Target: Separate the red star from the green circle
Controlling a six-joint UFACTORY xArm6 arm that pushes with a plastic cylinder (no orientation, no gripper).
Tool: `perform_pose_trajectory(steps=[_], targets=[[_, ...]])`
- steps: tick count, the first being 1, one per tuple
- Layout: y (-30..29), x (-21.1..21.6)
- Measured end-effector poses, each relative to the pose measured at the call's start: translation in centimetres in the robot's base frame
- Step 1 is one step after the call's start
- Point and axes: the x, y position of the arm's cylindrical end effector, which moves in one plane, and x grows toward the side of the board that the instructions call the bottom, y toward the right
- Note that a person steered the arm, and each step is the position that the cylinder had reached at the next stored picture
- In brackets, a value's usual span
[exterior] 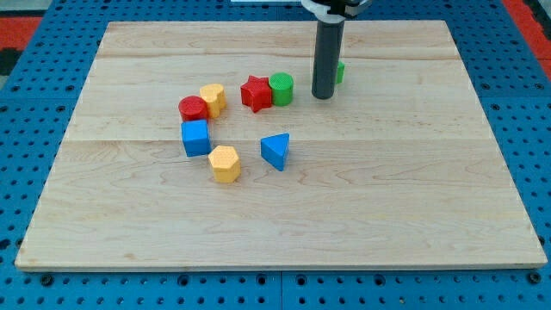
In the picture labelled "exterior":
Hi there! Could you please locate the red star block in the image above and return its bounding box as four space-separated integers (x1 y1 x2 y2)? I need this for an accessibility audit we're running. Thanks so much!
240 76 272 113

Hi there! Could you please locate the blue triangle block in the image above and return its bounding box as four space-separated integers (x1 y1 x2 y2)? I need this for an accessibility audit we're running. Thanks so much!
260 133 290 171

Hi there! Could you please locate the yellow hexagon block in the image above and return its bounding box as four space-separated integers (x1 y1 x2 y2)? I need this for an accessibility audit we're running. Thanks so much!
207 146 241 183

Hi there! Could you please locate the green cylinder block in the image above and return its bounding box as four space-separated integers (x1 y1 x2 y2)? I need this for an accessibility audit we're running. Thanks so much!
269 72 294 107

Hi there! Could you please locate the blue cube block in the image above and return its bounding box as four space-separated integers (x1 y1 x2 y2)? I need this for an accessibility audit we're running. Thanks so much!
181 119 212 157

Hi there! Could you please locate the light wooden board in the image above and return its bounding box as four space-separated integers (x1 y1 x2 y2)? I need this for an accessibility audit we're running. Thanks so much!
15 21 547 272

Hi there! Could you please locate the yellow heart block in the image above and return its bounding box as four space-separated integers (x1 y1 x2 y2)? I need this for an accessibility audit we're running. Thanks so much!
200 84 226 118

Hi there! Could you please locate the red cylinder block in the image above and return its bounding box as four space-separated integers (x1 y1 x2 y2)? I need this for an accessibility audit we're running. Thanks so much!
178 96 208 122

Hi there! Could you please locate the green block behind rod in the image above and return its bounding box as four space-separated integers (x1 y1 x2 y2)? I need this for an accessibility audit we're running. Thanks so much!
336 61 345 84

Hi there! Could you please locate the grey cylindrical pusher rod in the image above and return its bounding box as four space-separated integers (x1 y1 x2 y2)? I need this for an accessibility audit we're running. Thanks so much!
312 21 344 100

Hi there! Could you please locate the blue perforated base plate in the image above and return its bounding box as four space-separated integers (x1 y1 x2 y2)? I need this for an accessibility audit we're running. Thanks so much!
1 0 550 309

